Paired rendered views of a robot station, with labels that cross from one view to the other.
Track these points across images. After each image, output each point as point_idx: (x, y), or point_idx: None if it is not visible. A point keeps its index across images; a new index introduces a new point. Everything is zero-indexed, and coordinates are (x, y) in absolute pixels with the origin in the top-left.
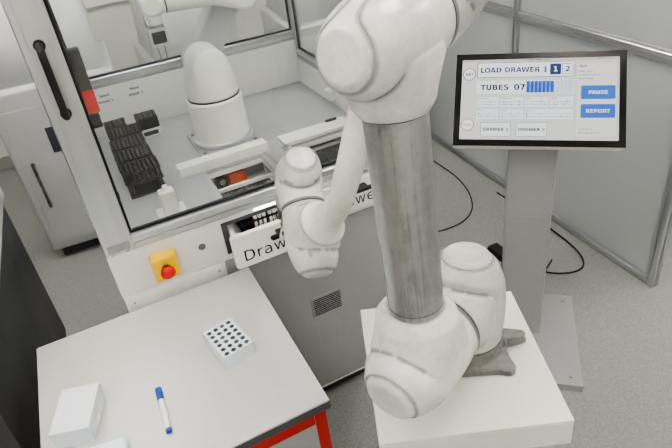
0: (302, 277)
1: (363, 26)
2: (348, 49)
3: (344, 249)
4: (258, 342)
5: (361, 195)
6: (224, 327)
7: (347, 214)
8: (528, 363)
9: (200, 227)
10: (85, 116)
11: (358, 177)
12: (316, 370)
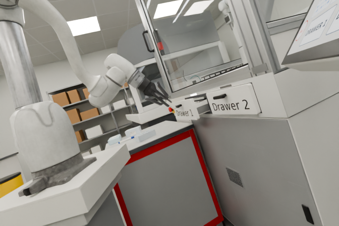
0: (217, 147)
1: None
2: None
3: (233, 144)
4: (144, 140)
5: (227, 104)
6: (150, 130)
7: (78, 77)
8: (14, 202)
9: (180, 97)
10: (156, 51)
11: (68, 60)
12: (241, 220)
